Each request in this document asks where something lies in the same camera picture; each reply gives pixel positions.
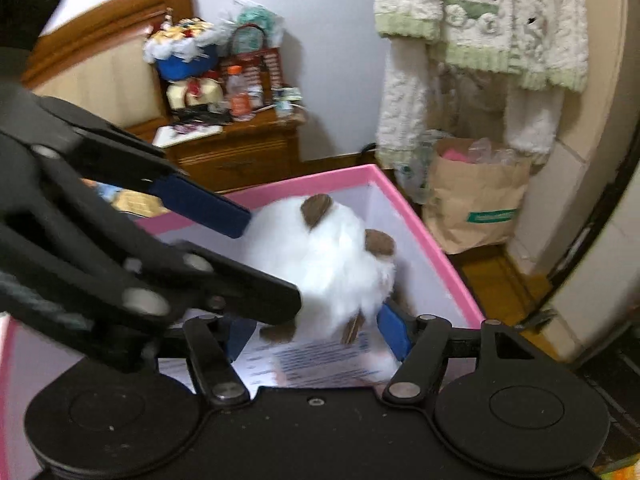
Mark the clear plastic bag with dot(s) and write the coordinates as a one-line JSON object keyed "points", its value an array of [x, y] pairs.
{"points": [[412, 175]]}

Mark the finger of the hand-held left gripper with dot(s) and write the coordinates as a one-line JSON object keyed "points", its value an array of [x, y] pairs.
{"points": [[240, 285], [200, 200]]}

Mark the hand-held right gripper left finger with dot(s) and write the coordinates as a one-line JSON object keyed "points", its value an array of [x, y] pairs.
{"points": [[241, 337]]}

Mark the white panda plush toy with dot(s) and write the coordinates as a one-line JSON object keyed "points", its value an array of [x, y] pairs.
{"points": [[325, 260]]}

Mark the cream wardrobe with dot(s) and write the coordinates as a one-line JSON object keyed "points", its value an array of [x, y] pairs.
{"points": [[555, 200]]}

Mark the cream fluffy pajama pants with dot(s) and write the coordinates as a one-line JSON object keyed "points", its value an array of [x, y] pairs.
{"points": [[405, 100]]}

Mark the white booklet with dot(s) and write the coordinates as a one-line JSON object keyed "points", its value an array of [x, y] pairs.
{"points": [[187, 135]]}

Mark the pink cardboard box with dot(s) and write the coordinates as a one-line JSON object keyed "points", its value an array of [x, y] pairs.
{"points": [[420, 280]]}

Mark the wooden nightstand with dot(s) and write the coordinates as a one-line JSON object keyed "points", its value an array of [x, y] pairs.
{"points": [[240, 160]]}

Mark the cream fluffy pajama top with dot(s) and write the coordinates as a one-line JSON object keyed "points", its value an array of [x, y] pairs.
{"points": [[500, 10]]}

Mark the plastic bottle with orange label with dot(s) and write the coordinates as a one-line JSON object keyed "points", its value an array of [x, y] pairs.
{"points": [[240, 97]]}

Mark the small green jar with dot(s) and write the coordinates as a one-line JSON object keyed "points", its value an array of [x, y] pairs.
{"points": [[285, 102]]}

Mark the brown paper bag green label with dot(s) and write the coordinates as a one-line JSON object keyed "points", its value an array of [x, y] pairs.
{"points": [[475, 200]]}

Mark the red patterned gift bag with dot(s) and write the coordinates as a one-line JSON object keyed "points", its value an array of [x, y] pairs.
{"points": [[260, 75]]}

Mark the white leaflet with blue print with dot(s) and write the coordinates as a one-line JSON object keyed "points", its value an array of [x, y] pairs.
{"points": [[330, 360]]}

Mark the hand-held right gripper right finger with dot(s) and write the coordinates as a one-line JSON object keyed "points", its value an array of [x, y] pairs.
{"points": [[395, 332]]}

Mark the white plastic bag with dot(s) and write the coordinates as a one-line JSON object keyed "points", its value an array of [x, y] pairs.
{"points": [[260, 20]]}

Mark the cream and red toy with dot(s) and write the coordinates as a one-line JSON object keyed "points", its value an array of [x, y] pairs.
{"points": [[192, 94]]}

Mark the wooden bed headboard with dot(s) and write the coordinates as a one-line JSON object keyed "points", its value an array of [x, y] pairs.
{"points": [[100, 75]]}

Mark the white paper sheet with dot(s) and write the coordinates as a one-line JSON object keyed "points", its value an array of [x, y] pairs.
{"points": [[255, 360]]}

